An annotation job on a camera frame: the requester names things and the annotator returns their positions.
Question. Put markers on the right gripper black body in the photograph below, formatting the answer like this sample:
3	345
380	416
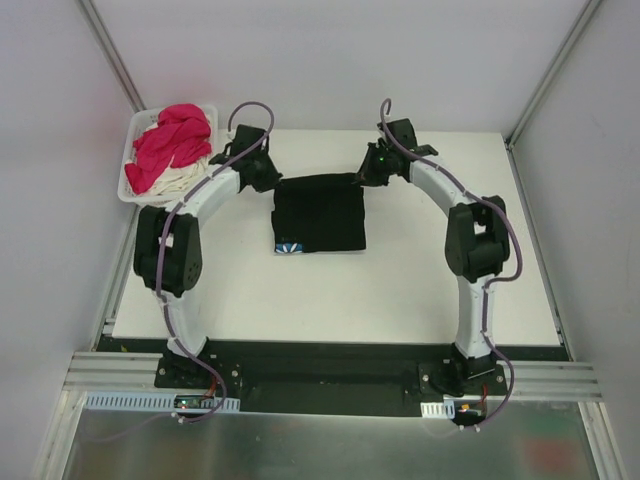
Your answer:
369	173

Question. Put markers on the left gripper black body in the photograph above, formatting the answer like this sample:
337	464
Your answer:
268	177

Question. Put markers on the black graphic t shirt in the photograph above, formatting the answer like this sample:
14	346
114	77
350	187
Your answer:
319	213

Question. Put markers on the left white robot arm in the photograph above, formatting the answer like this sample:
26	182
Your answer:
168	253

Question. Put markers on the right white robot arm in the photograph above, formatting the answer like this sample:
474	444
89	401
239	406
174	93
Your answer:
476	246

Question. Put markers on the pink t shirt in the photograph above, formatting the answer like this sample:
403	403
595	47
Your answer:
170	145

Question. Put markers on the white t shirt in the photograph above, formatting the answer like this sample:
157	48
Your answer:
175	177

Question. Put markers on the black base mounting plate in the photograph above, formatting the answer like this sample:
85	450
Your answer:
387	380

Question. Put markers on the right white cable duct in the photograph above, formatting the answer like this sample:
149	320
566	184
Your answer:
443	410

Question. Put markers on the white cable duct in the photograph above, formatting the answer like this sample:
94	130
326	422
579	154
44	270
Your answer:
443	410
160	403

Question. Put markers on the aluminium frame rail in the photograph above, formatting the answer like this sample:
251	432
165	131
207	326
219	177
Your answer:
111	371

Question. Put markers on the left white cable duct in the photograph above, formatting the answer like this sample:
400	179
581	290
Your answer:
160	403

